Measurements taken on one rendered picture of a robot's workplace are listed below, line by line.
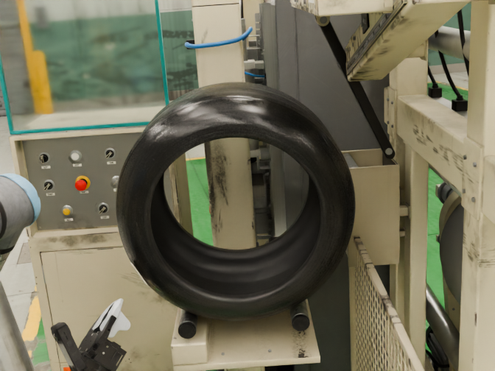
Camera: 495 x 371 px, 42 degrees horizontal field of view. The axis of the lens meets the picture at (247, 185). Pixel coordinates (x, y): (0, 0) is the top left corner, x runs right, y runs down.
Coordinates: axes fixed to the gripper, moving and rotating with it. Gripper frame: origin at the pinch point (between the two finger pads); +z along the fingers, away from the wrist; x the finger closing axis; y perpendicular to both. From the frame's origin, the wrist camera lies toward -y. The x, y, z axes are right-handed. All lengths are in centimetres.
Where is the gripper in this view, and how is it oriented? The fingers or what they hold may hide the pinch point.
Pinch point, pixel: (116, 302)
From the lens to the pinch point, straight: 154.3
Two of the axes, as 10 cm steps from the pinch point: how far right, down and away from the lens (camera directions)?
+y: 7.0, 6.1, 3.8
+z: 4.4, -7.8, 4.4
